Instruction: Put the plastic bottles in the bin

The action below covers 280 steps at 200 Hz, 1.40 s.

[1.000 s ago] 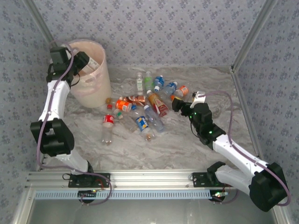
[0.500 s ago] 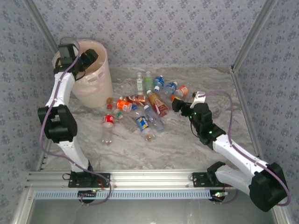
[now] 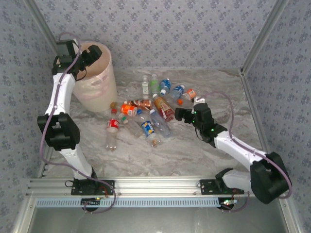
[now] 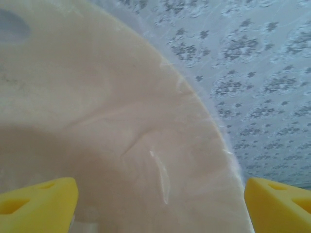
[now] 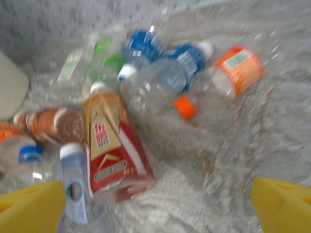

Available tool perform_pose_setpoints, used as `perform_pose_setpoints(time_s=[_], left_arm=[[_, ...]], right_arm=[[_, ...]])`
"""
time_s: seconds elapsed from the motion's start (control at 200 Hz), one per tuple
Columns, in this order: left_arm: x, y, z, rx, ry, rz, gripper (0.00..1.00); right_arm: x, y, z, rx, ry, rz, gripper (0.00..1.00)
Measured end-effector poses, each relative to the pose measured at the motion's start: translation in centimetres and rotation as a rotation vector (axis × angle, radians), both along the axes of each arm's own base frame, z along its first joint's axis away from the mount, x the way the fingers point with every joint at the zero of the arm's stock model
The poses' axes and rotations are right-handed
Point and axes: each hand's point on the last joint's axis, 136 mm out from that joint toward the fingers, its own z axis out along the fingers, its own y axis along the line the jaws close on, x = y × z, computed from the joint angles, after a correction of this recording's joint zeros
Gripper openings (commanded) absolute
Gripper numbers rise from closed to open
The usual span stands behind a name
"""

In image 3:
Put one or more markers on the red tan label tea bottle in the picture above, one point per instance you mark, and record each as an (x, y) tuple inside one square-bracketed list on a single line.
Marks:
[(164, 106)]

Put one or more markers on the clear bottle white cap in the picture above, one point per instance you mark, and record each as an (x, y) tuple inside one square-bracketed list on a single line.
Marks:
[(159, 123)]

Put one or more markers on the blue label bottle white cap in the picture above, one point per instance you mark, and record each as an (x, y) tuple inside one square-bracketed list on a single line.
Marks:
[(165, 85)]

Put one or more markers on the blue yellow label bottle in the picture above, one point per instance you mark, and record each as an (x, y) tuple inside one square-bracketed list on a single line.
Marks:
[(148, 128)]

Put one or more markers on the brown coffee bottle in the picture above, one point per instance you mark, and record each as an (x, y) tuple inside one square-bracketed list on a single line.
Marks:
[(142, 104)]

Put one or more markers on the clear bottle lime green label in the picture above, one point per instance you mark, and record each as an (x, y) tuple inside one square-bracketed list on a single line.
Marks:
[(154, 83)]

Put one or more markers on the clear bottle white green label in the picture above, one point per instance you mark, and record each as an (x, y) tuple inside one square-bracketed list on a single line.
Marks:
[(145, 85)]

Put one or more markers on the orange label bottle brown cap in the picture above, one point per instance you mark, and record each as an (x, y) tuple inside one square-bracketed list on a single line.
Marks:
[(127, 109)]

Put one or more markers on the clear bottle green neck band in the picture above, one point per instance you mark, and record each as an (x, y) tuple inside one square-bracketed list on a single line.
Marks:
[(124, 119)]

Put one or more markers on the red label cola bottle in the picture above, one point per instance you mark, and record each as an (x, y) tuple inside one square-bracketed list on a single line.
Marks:
[(113, 123)]

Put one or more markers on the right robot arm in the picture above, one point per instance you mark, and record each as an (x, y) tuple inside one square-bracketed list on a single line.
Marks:
[(243, 148)]

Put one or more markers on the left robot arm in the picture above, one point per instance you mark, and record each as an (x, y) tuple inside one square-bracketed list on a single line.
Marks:
[(59, 97)]

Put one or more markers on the cream plastic waste bin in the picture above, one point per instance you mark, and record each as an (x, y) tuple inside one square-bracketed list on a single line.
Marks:
[(104, 97)]

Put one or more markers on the small controller board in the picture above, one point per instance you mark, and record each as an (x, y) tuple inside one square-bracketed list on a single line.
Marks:
[(90, 202), (227, 203)]

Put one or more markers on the steel sheet shelf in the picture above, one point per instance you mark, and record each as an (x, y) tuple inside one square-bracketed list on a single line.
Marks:
[(155, 221)]

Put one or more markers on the aluminium corner post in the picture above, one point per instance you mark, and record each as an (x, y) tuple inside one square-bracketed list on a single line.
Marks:
[(264, 34), (41, 24)]

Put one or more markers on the aluminium side rail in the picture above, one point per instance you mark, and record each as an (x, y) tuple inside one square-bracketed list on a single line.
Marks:
[(255, 114), (45, 167)]

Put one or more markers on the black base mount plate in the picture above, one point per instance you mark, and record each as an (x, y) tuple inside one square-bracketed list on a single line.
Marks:
[(109, 183), (206, 188)]

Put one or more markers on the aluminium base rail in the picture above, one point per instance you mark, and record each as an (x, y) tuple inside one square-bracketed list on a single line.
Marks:
[(155, 185)]

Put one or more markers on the aluminium frame side bar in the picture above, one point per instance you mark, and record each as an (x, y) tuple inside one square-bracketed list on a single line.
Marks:
[(290, 218), (23, 218)]

